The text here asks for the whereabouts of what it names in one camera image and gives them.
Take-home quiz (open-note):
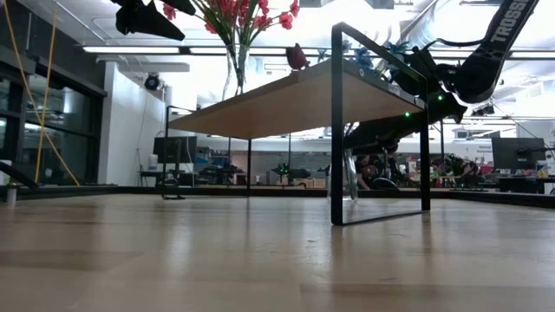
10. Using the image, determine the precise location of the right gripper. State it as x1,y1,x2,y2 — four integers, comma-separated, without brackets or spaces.
344,113,424,156

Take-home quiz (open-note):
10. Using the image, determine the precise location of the clear glass vase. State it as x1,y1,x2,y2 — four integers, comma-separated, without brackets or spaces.
221,42,251,101
342,123,362,203

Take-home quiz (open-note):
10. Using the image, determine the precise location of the large red flower bunch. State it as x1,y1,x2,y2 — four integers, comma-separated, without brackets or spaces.
190,0,301,94

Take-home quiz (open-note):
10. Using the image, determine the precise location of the blue flower bunch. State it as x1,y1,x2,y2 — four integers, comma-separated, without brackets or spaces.
316,39,413,77

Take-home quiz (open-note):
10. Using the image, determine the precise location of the dark red tulip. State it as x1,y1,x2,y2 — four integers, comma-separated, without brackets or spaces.
284,42,310,72

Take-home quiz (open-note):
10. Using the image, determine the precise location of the person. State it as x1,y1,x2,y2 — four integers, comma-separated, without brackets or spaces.
356,154,391,191

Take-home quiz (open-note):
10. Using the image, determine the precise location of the black office chair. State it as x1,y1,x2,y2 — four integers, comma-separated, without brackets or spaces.
371,177,398,191

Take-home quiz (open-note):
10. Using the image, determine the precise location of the cardboard box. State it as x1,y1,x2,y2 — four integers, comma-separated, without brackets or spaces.
298,177,327,189

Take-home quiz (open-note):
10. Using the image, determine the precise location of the black track spotlight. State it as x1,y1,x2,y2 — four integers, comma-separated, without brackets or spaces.
471,103,496,117

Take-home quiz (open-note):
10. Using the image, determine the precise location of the black monitor by pillar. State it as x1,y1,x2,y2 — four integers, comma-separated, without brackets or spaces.
152,135,199,165

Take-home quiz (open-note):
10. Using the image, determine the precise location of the wide black monitor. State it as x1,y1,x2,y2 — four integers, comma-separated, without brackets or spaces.
491,137,546,171

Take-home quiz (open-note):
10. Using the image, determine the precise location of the small white cylinder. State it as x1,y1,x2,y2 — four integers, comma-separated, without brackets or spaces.
4,181,18,207

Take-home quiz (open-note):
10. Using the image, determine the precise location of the black round ceiling camera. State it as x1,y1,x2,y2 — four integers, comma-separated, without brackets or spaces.
142,72,163,92

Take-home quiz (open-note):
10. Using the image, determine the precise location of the wooden shelf with black frame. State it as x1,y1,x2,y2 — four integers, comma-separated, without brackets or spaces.
164,21,432,227

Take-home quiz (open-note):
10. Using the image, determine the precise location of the black metal table frame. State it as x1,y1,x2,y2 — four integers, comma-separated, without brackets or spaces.
0,160,555,210

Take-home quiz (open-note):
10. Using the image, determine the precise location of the long yellow extension cable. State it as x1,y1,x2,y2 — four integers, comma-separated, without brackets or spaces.
2,0,82,187

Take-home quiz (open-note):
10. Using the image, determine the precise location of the silver ceiling duct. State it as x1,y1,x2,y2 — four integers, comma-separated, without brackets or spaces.
385,0,491,49

